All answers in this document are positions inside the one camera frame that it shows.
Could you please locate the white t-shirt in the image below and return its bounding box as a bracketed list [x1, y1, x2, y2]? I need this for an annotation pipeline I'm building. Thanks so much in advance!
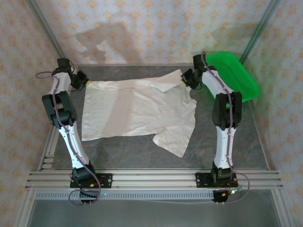
[81, 69, 197, 158]

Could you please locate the green plastic basket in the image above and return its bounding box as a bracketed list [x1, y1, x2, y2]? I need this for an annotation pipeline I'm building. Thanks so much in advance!
[205, 52, 261, 105]

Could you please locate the aluminium frame post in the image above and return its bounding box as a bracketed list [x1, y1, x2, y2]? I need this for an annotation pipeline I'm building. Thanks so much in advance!
[240, 0, 282, 62]
[25, 0, 72, 70]

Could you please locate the aluminium table side rail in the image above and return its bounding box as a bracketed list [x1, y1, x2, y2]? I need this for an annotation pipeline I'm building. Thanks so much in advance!
[41, 65, 79, 171]

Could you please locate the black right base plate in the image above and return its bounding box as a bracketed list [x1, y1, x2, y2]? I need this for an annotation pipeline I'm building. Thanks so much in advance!
[195, 172, 237, 189]

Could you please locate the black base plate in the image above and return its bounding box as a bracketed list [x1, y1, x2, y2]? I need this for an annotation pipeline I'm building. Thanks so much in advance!
[70, 173, 113, 189]
[195, 172, 237, 189]

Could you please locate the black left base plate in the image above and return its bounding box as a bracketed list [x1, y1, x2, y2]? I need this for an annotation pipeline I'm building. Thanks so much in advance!
[70, 173, 113, 189]

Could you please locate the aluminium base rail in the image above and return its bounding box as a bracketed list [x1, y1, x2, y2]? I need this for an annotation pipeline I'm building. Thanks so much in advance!
[25, 168, 284, 191]

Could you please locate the grey slotted cable duct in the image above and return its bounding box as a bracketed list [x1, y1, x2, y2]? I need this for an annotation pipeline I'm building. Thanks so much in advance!
[35, 190, 215, 201]

